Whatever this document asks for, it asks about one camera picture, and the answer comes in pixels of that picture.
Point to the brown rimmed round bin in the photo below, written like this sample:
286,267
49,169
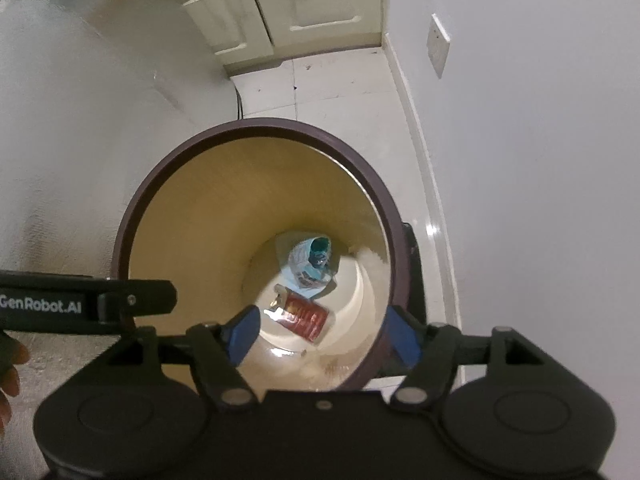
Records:
200,210

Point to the red drink can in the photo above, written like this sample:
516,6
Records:
305,316

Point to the white wall switch plate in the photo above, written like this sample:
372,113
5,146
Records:
438,45

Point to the cream floor cabinet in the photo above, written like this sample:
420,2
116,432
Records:
300,0

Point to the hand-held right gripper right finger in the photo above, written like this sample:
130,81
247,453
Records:
402,335

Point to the crumpled blue white packet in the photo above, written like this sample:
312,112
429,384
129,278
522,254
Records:
310,265

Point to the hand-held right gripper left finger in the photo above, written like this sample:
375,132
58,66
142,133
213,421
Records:
244,332

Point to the person's left hand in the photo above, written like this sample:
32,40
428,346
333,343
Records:
9,355

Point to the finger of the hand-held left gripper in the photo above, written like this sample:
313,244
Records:
145,297

